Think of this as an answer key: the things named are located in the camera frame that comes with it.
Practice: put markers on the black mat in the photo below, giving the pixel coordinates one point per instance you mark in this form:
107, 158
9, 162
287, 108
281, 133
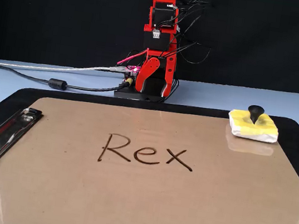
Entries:
298, 134

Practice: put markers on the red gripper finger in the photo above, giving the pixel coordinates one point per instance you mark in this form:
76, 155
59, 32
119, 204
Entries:
147, 72
169, 75

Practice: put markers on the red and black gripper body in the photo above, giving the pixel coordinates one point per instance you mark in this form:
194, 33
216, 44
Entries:
161, 64

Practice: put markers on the controller board with pink light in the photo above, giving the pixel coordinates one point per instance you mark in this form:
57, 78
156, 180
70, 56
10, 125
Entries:
133, 70

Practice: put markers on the brown clipboard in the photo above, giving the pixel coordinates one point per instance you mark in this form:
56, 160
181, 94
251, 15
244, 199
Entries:
125, 198

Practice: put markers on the metal clipboard clip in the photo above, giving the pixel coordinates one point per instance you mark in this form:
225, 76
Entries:
2, 138

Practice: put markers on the yellow sponge with black knob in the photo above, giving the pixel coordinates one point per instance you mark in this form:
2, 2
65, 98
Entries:
264, 132

